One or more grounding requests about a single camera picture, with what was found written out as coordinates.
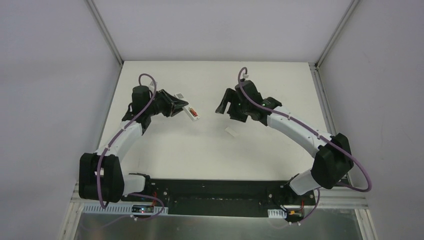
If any white remote control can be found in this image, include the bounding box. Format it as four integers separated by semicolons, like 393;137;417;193
174;92;200;122

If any white battery compartment cover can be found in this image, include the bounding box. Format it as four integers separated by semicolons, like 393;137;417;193
224;126;239;138

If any orange red AAA battery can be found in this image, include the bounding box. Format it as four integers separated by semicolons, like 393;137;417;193
189;108;199;118

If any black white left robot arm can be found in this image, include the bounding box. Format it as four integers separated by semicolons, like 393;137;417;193
78;85;189;204

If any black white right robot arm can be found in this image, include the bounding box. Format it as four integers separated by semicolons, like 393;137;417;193
215;80;354;205

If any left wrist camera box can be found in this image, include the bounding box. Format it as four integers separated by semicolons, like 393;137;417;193
148;81;158;92

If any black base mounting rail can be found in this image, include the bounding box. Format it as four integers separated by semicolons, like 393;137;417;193
102;178;316;218

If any aluminium frame rail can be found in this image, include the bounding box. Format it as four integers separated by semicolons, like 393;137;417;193
59;59;379;240

